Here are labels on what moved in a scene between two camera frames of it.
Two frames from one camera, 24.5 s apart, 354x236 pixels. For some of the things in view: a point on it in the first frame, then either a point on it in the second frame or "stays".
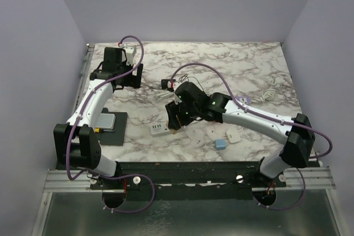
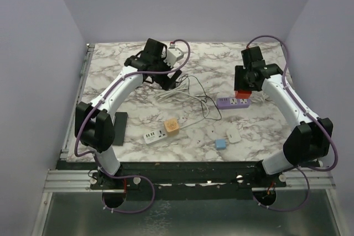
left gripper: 133,80 -> 166,82
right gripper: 173,110 -> 239,84
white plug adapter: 233,135 stays
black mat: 115,138 stays
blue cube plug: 220,143 stays
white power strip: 159,129 -> 155,137
